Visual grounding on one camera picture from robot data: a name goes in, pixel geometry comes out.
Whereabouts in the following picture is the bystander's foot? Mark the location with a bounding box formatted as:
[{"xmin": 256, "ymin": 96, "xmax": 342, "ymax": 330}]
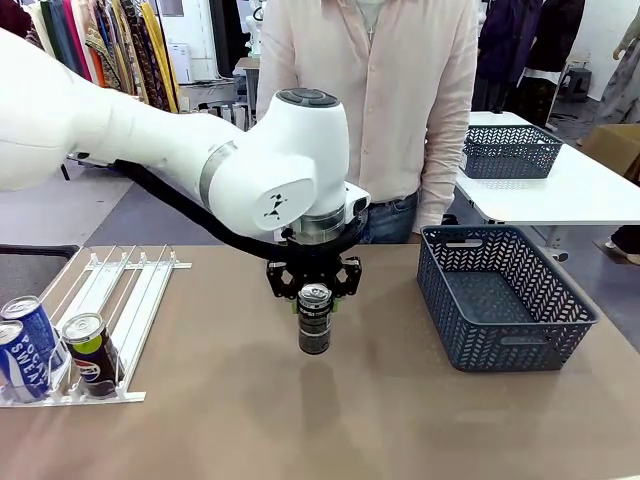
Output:
[{"xmin": 603, "ymin": 224, "xmax": 640, "ymax": 265}]

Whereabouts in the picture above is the white folding table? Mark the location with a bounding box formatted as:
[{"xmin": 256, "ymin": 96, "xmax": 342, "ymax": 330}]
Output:
[{"xmin": 453, "ymin": 110, "xmax": 640, "ymax": 262}]

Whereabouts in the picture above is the brown cardboard box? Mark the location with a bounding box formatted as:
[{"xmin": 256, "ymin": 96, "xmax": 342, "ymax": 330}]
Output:
[{"xmin": 582, "ymin": 123, "xmax": 640, "ymax": 182}]

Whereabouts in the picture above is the gray plastic woven basket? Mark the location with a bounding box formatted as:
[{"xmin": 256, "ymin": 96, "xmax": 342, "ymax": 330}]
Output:
[
  {"xmin": 462, "ymin": 124, "xmax": 565, "ymax": 180},
  {"xmin": 416, "ymin": 224, "xmax": 601, "ymax": 374}
]

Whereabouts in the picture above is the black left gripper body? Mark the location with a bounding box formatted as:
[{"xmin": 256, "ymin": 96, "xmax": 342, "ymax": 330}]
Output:
[{"xmin": 286, "ymin": 238, "xmax": 352, "ymax": 289}]

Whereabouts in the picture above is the black mat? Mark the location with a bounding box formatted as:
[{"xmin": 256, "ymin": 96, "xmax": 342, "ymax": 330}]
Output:
[{"xmin": 0, "ymin": 244, "xmax": 82, "ymax": 307}]

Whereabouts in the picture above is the white air purifier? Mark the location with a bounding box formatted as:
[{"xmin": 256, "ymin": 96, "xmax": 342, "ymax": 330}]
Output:
[{"xmin": 166, "ymin": 42, "xmax": 194, "ymax": 85}]

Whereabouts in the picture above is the silver cross necklace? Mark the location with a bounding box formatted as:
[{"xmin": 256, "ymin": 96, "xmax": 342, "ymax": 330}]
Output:
[{"xmin": 360, "ymin": 0, "xmax": 387, "ymax": 42}]

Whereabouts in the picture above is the black corrugated cable conduit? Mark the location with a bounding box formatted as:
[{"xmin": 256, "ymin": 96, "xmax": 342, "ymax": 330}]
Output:
[{"xmin": 74, "ymin": 149, "xmax": 362, "ymax": 265}]

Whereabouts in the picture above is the person's pink shirt torso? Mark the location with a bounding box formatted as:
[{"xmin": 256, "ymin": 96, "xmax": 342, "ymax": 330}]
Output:
[{"xmin": 256, "ymin": 0, "xmax": 480, "ymax": 235}]

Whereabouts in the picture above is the gray dressed mannequin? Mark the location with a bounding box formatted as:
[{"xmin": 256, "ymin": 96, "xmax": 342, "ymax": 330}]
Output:
[{"xmin": 593, "ymin": 0, "xmax": 640, "ymax": 126}]

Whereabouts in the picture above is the dark clothed mannequin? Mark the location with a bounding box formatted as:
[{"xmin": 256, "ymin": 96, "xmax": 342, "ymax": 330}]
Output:
[{"xmin": 474, "ymin": 0, "xmax": 587, "ymax": 127}]

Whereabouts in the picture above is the white can dispenser rack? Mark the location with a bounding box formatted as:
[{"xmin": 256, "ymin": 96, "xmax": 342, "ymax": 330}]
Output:
[{"xmin": 0, "ymin": 243, "xmax": 194, "ymax": 408}]

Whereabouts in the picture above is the person's left forearm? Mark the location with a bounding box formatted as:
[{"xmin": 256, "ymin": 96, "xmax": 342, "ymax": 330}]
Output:
[{"xmin": 414, "ymin": 114, "xmax": 480, "ymax": 235}]

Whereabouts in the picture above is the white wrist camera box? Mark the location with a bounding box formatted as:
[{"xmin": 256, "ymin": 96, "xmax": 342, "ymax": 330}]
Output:
[{"xmin": 343, "ymin": 181, "xmax": 372, "ymax": 222}]

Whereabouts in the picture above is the hanging colourful fabrics rack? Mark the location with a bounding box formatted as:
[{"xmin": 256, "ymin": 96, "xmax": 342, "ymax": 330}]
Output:
[{"xmin": 0, "ymin": 0, "xmax": 180, "ymax": 115}]

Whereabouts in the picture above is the black Pepsi can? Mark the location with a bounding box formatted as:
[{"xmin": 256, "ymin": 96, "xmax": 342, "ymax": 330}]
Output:
[
  {"xmin": 296, "ymin": 282, "xmax": 334, "ymax": 357},
  {"xmin": 61, "ymin": 312, "xmax": 124, "ymax": 401}
]

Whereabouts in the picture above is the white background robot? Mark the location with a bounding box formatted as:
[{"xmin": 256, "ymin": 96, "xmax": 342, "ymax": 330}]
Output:
[{"xmin": 243, "ymin": 0, "xmax": 265, "ymax": 55}]

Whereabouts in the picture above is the blue Pocari Sweat can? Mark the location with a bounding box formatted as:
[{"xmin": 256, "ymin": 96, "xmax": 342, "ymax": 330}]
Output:
[
  {"xmin": 1, "ymin": 295, "xmax": 69, "ymax": 372},
  {"xmin": 0, "ymin": 319, "xmax": 53, "ymax": 404}
]

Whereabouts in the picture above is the gray plastic stool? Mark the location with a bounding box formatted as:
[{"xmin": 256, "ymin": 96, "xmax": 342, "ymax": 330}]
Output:
[{"xmin": 564, "ymin": 64, "xmax": 594, "ymax": 104}]

